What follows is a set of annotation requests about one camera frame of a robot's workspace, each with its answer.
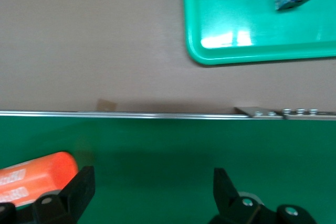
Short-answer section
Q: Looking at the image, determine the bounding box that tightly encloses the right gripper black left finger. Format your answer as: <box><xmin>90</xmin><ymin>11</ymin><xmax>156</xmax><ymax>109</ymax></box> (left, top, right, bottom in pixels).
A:
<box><xmin>0</xmin><ymin>166</ymin><xmax>96</xmax><ymax>224</ymax></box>

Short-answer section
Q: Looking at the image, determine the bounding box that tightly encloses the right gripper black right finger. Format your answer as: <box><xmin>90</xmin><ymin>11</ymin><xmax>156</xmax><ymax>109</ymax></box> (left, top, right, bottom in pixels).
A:
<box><xmin>208</xmin><ymin>167</ymin><xmax>318</xmax><ymax>224</ymax></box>

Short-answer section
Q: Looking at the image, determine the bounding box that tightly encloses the orange 4680 cylinder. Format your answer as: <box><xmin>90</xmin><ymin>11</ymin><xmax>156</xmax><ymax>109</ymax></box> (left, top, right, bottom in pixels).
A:
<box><xmin>0</xmin><ymin>151</ymin><xmax>79</xmax><ymax>208</ymax></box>

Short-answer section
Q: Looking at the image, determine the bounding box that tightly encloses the green conveyor belt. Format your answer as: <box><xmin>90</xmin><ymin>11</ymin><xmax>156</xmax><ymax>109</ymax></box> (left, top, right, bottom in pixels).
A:
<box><xmin>0</xmin><ymin>105</ymin><xmax>336</xmax><ymax>224</ymax></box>

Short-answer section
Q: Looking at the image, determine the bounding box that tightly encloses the green plastic tray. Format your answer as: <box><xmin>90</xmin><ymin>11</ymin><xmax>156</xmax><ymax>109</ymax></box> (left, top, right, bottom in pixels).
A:
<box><xmin>182</xmin><ymin>0</ymin><xmax>336</xmax><ymax>66</ymax></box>

